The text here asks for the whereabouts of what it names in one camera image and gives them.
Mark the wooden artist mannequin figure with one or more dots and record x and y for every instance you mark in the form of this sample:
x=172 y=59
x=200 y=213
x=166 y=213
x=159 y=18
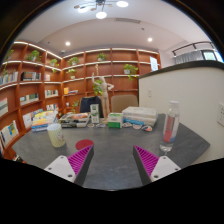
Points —
x=105 y=96

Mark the ceiling air vent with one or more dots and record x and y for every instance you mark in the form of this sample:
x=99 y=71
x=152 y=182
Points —
x=127 y=20

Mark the white light switch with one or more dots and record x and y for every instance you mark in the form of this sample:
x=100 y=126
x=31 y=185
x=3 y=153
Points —
x=150 y=93

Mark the white counter with dark top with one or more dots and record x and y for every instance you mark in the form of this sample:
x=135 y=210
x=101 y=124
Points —
x=186 y=96

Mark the yellow striped paper cup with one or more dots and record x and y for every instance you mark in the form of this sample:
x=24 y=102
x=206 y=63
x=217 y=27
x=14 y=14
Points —
x=56 y=136

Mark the stack of colourful books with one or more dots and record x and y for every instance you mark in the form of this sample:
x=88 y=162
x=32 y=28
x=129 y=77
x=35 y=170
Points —
x=43 y=121

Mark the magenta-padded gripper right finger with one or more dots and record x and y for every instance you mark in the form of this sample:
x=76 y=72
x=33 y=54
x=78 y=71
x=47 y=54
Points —
x=163 y=168

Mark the white and green box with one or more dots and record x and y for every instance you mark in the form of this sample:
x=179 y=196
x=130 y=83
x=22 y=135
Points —
x=115 y=120

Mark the stack of dark books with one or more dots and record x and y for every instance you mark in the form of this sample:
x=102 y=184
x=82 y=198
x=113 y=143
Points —
x=75 y=119

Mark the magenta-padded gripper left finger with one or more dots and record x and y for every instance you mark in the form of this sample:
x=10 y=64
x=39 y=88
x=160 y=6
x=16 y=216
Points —
x=63 y=166

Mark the small round printed badge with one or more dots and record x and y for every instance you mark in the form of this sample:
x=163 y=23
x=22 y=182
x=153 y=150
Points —
x=127 y=125
x=90 y=125
x=146 y=128
x=137 y=126
x=100 y=125

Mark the dark blue chair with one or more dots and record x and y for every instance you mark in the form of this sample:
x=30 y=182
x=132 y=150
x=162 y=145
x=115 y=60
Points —
x=87 y=104

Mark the beige chair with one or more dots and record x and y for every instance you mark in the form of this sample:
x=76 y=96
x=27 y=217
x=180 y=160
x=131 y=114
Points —
x=123 y=102

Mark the branched ceiling lamp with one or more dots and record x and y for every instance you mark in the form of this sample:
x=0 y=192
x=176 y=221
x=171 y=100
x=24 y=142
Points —
x=101 y=14

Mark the standing white green card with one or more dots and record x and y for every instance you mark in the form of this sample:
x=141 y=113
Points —
x=95 y=113

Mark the recessed round ceiling light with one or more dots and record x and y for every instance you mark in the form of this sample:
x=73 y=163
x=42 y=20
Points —
x=67 y=43
x=150 y=39

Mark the clear plastic water bottle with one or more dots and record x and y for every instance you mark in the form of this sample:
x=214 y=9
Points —
x=170 y=130

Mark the white wall socket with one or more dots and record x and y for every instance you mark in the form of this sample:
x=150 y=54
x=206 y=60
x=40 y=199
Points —
x=221 y=114

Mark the grey window curtain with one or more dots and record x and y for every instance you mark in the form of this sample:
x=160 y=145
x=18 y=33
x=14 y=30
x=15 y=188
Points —
x=188 y=57

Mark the flat round red coaster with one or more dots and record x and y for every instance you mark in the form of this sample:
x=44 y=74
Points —
x=82 y=144

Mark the wooden shelf unit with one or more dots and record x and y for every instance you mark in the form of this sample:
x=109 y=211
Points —
x=33 y=90

